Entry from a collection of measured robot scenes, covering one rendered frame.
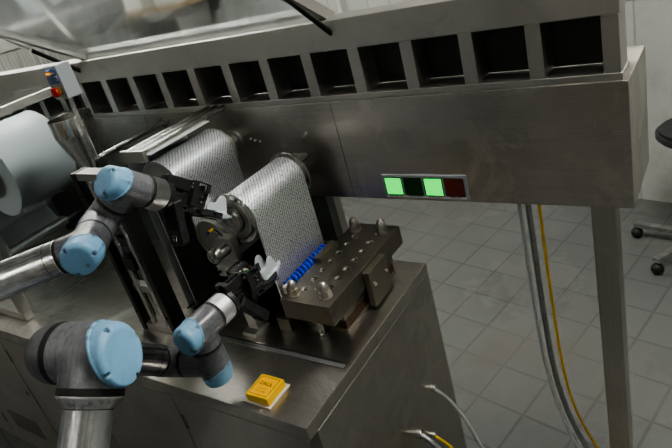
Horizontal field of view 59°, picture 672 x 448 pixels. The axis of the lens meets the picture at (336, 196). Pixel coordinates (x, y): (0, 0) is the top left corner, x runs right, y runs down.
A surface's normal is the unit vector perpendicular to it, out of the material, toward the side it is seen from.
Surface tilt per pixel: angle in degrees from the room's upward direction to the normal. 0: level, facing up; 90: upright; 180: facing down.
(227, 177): 92
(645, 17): 90
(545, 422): 0
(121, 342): 85
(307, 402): 0
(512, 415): 0
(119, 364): 85
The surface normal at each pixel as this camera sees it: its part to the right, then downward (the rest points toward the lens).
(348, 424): 0.82, 0.04
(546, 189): -0.51, 0.47
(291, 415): -0.25, -0.88
